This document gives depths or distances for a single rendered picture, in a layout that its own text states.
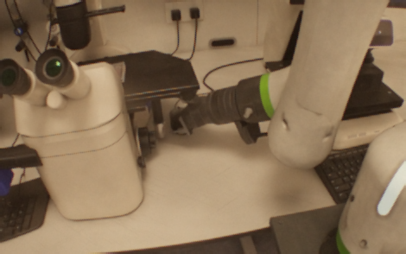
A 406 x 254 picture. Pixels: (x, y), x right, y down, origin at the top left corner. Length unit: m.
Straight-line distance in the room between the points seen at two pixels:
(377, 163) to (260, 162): 0.43
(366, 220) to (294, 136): 0.15
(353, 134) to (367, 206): 0.45
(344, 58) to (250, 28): 0.98
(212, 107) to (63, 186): 0.33
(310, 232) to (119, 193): 0.36
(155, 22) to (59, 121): 0.80
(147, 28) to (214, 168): 0.70
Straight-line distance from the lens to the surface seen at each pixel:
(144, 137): 0.70
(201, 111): 0.66
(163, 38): 1.26
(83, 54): 0.90
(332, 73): 0.37
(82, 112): 0.51
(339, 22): 0.34
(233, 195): 0.66
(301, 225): 0.57
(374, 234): 0.40
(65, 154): 0.54
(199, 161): 0.74
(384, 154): 0.36
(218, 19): 1.27
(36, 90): 0.47
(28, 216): 0.72
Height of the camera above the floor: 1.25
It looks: 36 degrees down
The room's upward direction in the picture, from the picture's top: 3 degrees counter-clockwise
